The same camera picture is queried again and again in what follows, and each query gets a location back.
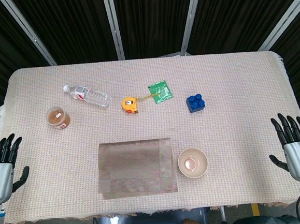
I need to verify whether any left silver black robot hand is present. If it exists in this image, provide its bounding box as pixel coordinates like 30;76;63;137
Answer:
0;132;33;205

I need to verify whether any light brown bowl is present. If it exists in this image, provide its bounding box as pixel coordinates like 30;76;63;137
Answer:
176;146;210;180

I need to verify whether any brown woven placemat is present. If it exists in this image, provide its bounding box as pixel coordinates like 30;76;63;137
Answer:
93;137;179;200

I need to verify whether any dark blue trouser leg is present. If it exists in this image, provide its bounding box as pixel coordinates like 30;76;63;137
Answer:
220;213;300;224

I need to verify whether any clear jar of rubber bands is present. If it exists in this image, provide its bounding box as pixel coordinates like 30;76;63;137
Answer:
45;106;72;131

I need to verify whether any white table leg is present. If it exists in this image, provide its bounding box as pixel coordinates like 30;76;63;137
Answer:
219;206;227;224

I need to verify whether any blue building block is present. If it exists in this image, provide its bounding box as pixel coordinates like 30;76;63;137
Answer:
185;93;207;114

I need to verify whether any clear plastic water bottle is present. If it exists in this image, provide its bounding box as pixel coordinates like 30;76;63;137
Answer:
63;81;113;111

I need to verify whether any beige woven tablecloth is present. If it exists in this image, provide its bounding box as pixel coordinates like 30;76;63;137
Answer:
0;46;300;224

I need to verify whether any orange tape measure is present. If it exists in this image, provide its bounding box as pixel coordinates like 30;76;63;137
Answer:
121;92;164;116

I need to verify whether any green foil sachet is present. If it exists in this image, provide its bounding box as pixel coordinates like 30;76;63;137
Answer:
147;79;174;105

